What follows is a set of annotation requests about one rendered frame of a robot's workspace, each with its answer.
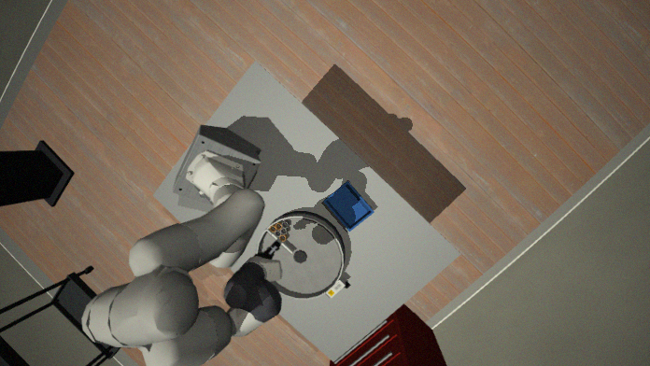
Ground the blue square tray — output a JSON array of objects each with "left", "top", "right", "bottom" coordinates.
[{"left": 323, "top": 181, "right": 374, "bottom": 231}]

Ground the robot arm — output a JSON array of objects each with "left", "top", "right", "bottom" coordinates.
[{"left": 81, "top": 150, "right": 282, "bottom": 366}]

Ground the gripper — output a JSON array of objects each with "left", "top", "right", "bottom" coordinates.
[{"left": 253, "top": 238, "right": 283, "bottom": 260}]

